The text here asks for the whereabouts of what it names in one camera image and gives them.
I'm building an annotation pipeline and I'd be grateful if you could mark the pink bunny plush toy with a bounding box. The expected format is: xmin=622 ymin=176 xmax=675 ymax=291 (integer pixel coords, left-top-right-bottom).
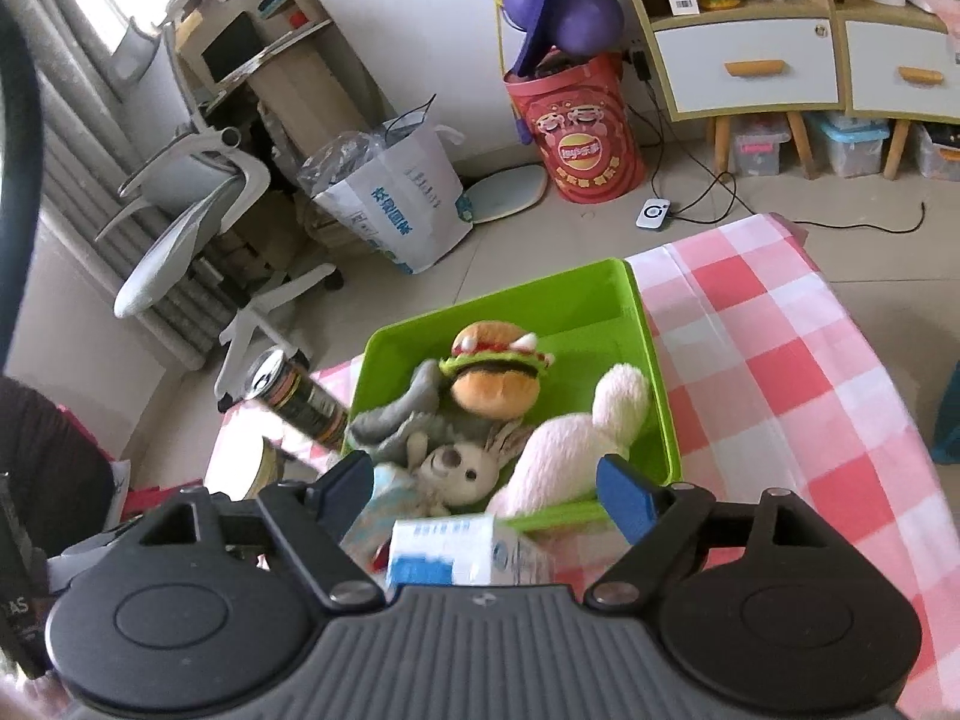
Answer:
xmin=487 ymin=364 xmax=652 ymax=518

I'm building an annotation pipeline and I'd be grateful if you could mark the burger plush toy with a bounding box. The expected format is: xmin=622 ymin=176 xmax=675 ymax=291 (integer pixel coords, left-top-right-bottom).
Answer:
xmin=439 ymin=321 xmax=556 ymax=417

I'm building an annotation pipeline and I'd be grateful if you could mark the light blue patterned cloth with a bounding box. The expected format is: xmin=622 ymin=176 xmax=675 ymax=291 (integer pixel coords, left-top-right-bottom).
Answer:
xmin=341 ymin=461 xmax=451 ymax=567

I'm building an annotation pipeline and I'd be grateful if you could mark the clear storage box blue lid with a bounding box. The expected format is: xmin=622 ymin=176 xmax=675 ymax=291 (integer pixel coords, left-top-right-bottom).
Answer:
xmin=806 ymin=111 xmax=893 ymax=179

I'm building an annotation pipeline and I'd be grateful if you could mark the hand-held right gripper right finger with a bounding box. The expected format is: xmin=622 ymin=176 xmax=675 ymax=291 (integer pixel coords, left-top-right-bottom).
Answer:
xmin=585 ymin=456 xmax=830 ymax=611

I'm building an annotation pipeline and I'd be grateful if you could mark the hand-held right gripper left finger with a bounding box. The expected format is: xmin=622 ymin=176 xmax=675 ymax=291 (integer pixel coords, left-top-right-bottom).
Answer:
xmin=135 ymin=451 xmax=385 ymax=612

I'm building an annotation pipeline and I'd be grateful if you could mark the clear storage box grey lid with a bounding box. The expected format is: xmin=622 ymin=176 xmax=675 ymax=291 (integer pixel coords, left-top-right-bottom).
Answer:
xmin=729 ymin=114 xmax=796 ymax=179

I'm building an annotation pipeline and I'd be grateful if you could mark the green plastic bin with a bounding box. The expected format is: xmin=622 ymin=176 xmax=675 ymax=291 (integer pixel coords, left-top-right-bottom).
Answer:
xmin=339 ymin=259 xmax=683 ymax=533

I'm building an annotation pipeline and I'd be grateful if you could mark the grey office chair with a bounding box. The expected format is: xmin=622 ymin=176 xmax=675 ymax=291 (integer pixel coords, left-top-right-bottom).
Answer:
xmin=94 ymin=15 xmax=338 ymax=413

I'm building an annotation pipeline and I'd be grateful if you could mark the red snack bucket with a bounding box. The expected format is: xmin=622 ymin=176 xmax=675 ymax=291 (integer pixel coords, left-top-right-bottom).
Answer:
xmin=504 ymin=52 xmax=650 ymax=207

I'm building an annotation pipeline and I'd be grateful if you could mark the grey plush toy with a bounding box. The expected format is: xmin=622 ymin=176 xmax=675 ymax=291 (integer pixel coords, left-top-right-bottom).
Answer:
xmin=346 ymin=358 xmax=537 ymax=466

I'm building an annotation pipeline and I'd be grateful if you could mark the dark cloth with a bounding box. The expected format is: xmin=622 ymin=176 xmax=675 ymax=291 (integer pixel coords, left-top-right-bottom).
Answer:
xmin=0 ymin=379 xmax=113 ymax=541

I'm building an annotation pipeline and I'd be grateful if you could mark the pink checked tablecloth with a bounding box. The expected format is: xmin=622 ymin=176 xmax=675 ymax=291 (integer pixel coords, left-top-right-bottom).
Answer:
xmin=202 ymin=214 xmax=960 ymax=720

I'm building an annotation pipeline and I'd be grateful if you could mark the wooden desk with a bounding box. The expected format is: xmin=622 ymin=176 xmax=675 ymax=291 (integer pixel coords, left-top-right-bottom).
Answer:
xmin=161 ymin=0 xmax=391 ymax=166

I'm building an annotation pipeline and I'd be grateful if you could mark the yellow stick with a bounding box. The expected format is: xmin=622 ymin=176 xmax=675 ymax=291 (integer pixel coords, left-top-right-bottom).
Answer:
xmin=491 ymin=0 xmax=526 ymax=143

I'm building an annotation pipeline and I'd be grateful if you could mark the black and yellow can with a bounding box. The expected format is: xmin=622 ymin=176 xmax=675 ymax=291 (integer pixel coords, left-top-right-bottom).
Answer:
xmin=244 ymin=349 xmax=352 ymax=451

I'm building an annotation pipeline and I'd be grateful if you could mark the blue and white carton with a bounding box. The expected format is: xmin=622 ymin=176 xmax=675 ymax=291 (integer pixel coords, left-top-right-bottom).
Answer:
xmin=384 ymin=514 xmax=556 ymax=590

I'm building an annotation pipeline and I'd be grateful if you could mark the black cable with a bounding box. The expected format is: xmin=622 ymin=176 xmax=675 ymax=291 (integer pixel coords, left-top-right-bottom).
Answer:
xmin=622 ymin=52 xmax=927 ymax=235

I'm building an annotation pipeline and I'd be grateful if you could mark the grey wall radiator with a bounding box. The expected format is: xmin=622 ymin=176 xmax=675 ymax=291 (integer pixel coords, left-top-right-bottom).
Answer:
xmin=0 ymin=0 xmax=226 ymax=372

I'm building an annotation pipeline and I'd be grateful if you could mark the purple pogo ball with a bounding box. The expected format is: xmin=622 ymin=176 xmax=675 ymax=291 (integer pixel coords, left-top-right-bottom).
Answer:
xmin=495 ymin=0 xmax=625 ymax=80

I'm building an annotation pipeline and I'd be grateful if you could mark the white bathroom scale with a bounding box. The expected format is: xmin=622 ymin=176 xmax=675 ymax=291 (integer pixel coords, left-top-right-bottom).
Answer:
xmin=459 ymin=165 xmax=547 ymax=226

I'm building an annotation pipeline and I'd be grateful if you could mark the clear plastic bag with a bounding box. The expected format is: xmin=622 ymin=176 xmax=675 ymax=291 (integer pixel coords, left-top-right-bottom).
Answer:
xmin=296 ymin=131 xmax=391 ymax=196

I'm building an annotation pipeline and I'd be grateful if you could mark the white paper bag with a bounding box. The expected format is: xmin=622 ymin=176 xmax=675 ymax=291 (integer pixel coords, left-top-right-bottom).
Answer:
xmin=315 ymin=101 xmax=475 ymax=275

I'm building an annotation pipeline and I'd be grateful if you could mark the teal object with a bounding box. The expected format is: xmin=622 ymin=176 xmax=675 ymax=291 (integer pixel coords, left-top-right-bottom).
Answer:
xmin=934 ymin=360 xmax=960 ymax=466

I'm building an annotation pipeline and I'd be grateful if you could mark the white drawer wooden cabinet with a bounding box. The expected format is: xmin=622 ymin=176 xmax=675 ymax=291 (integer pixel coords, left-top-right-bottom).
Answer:
xmin=821 ymin=0 xmax=960 ymax=181
xmin=607 ymin=0 xmax=841 ymax=181

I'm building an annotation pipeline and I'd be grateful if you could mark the beige long-eared plush toy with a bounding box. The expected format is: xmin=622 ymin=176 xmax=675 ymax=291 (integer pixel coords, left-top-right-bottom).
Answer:
xmin=409 ymin=424 xmax=537 ymax=507

